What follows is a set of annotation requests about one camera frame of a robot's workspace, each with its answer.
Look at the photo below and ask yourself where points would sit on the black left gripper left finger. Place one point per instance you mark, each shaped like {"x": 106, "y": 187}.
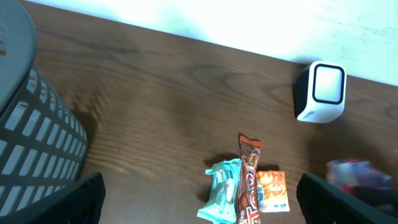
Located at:
{"x": 78, "y": 203}

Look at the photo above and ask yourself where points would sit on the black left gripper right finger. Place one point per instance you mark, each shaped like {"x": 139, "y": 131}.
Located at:
{"x": 321, "y": 202}

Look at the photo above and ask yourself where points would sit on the purple red tissue pack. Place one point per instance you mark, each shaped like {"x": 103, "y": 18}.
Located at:
{"x": 346, "y": 174}

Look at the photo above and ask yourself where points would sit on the small orange tissue packet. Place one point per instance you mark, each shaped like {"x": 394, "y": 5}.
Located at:
{"x": 272, "y": 192}

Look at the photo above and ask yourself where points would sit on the orange chocolate bar wrapper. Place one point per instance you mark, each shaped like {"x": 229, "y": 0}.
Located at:
{"x": 249, "y": 152}

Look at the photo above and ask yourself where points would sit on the green wet wipes pack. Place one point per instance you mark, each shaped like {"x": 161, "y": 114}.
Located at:
{"x": 221, "y": 206}

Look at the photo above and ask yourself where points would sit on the white barcode scanner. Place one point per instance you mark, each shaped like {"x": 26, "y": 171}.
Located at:
{"x": 320, "y": 92}

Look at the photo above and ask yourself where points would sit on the dark grey plastic basket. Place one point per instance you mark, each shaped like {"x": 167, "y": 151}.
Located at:
{"x": 43, "y": 145}

